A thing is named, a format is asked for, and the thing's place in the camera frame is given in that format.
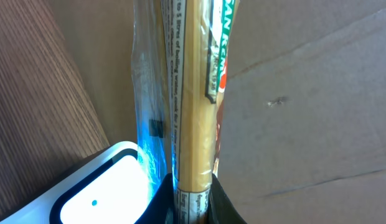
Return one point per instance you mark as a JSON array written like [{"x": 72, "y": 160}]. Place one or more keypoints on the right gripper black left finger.
[{"x": 161, "y": 208}]

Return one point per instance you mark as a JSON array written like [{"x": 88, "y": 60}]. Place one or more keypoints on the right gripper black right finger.
[{"x": 221, "y": 209}]

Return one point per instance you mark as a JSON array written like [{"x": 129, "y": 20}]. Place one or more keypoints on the San Remo spaghetti packet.
[{"x": 179, "y": 71}]

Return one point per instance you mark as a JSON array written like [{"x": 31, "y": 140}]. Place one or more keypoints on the white barcode scanner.
[{"x": 111, "y": 186}]

